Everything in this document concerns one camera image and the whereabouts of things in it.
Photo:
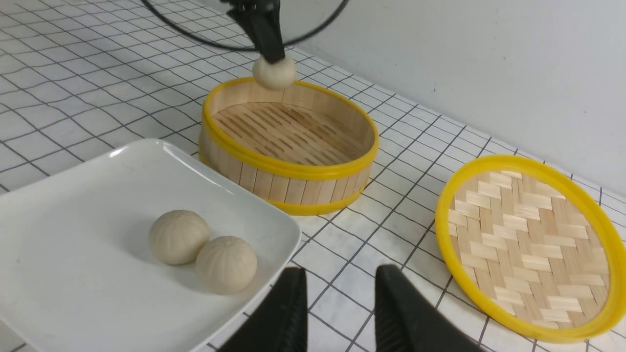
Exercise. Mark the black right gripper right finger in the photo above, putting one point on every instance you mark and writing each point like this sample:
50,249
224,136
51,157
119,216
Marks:
405,321

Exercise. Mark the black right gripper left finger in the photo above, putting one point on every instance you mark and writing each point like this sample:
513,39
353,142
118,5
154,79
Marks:
279,324

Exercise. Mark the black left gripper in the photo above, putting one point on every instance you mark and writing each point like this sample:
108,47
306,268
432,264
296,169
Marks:
260,20

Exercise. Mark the steamed bun moved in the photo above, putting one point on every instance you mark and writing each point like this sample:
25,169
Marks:
177,237
275,76
226,265

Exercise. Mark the yellow rimmed bamboo steamer basket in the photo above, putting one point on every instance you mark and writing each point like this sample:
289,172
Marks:
306,150

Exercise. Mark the yellow rimmed woven steamer lid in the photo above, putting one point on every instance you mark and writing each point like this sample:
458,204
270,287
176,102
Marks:
532,249

